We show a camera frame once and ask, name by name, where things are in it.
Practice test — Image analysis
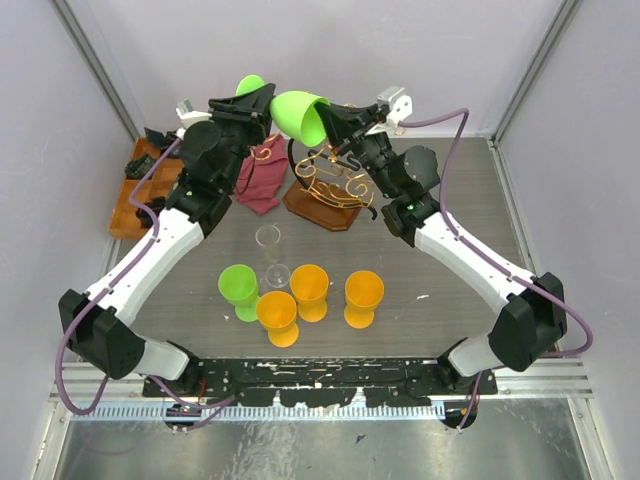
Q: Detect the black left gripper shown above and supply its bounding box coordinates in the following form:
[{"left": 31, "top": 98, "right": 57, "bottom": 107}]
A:
[{"left": 209, "top": 84, "right": 280, "bottom": 192}]

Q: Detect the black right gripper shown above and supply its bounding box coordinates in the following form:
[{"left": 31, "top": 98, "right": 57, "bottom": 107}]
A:
[{"left": 313, "top": 102, "right": 399, "bottom": 200}]

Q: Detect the green plastic wine glass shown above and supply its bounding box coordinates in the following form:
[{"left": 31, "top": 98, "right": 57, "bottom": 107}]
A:
[
  {"left": 232, "top": 74, "right": 330, "bottom": 146},
  {"left": 218, "top": 264, "right": 259, "bottom": 323}
]

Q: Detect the clear wine glass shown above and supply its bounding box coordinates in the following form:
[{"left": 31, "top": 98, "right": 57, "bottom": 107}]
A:
[{"left": 255, "top": 225, "right": 291, "bottom": 290}]

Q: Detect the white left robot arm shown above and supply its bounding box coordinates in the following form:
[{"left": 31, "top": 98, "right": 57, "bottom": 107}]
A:
[{"left": 59, "top": 83, "right": 275, "bottom": 396}]

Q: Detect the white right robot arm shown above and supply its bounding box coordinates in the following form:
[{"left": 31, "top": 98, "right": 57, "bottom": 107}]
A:
[{"left": 313, "top": 102, "right": 567, "bottom": 394}]

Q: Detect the orange wine glass middle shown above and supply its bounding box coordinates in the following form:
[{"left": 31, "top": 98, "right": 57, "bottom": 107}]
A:
[{"left": 290, "top": 264, "right": 329, "bottom": 323}]

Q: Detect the orange wine glass right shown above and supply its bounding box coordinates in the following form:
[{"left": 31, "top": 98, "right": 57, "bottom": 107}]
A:
[{"left": 344, "top": 270, "right": 385, "bottom": 329}]

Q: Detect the orange plastic wine glass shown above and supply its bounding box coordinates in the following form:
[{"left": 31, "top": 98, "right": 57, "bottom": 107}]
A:
[{"left": 256, "top": 291, "right": 299, "bottom": 348}]

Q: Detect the maroon cloth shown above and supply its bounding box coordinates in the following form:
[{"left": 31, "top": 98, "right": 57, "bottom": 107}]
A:
[{"left": 235, "top": 134, "right": 289, "bottom": 215}]

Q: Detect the dark folded cloth item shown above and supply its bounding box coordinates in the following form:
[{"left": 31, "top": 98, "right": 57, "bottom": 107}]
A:
[{"left": 144, "top": 127, "right": 177, "bottom": 151}]

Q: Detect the wooden compartment tray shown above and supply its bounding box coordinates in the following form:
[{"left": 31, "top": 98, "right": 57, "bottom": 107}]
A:
[{"left": 108, "top": 137, "right": 186, "bottom": 240}]

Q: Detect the black red cloth bundle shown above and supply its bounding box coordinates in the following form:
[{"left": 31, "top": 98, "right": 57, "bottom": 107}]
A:
[{"left": 135, "top": 196, "right": 166, "bottom": 228}]

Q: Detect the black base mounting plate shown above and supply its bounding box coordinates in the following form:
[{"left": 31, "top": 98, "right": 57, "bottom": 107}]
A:
[{"left": 142, "top": 355, "right": 499, "bottom": 409}]

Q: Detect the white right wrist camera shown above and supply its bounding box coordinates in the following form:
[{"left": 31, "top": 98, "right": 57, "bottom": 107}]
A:
[{"left": 372, "top": 86, "right": 413, "bottom": 134}]

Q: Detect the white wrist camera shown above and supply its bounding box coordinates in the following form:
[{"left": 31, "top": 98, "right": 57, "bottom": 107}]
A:
[
  {"left": 176, "top": 99, "right": 211, "bottom": 129},
  {"left": 372, "top": 86, "right": 413, "bottom": 134}
]

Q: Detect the gold wire wine glass rack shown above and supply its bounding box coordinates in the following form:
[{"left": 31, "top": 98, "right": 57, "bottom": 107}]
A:
[{"left": 283, "top": 139, "right": 378, "bottom": 232}]

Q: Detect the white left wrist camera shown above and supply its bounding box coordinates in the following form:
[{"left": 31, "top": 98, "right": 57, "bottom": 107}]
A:
[{"left": 176, "top": 99, "right": 211, "bottom": 129}]

